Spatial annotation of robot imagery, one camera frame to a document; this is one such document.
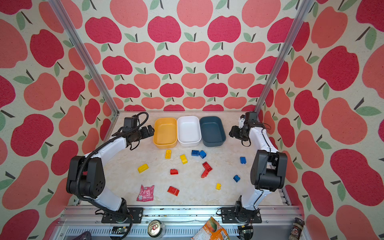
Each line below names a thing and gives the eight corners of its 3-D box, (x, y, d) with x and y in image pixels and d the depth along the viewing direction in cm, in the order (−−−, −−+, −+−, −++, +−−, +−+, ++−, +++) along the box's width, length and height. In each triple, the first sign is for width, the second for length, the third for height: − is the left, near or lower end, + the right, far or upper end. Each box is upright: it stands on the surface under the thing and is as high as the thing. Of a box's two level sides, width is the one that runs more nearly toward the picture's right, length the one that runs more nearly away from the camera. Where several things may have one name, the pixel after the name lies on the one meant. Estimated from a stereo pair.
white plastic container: (176, 147, 103) (175, 142, 98) (178, 121, 118) (177, 115, 113) (201, 147, 103) (201, 142, 98) (199, 121, 118) (200, 115, 113)
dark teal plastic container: (200, 146, 103) (201, 142, 99) (199, 121, 118) (200, 116, 114) (225, 146, 103) (226, 142, 99) (220, 121, 118) (222, 116, 114)
